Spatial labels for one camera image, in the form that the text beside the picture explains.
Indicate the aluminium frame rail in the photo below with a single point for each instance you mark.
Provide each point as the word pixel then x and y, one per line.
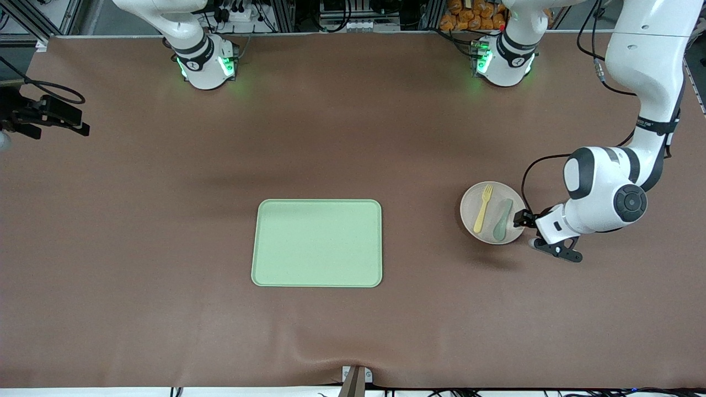
pixel 696 88

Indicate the light green rectangular tray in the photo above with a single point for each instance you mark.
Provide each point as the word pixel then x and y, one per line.
pixel 317 242

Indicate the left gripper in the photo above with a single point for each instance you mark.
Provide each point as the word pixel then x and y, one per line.
pixel 524 219

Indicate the aluminium frame post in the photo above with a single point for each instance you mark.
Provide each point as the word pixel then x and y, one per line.
pixel 284 16
pixel 433 14

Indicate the brown table mat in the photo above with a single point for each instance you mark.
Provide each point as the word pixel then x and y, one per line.
pixel 165 331

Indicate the green plastic spoon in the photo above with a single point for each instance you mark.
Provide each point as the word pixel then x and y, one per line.
pixel 499 230

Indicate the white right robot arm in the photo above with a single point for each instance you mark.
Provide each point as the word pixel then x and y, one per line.
pixel 204 71

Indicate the beige round plate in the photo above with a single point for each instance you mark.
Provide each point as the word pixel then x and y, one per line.
pixel 468 212

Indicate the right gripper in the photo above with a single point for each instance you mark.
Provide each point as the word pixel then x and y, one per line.
pixel 22 114

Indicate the brown mounting post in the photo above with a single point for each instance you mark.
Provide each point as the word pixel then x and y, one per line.
pixel 353 386

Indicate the white terminal block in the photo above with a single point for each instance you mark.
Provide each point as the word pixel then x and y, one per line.
pixel 361 25

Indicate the white power strip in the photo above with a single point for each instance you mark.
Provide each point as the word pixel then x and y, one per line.
pixel 242 14

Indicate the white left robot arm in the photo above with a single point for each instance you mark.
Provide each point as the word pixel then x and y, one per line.
pixel 651 60

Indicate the aluminium frame strut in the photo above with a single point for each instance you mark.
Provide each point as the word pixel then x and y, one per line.
pixel 69 16

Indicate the grey metal bracket plate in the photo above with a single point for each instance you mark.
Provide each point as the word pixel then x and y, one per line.
pixel 368 375

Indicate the yellow plastic fork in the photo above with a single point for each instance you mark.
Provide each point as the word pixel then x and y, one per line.
pixel 481 215

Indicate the orange snack packets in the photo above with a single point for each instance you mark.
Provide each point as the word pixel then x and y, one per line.
pixel 469 19

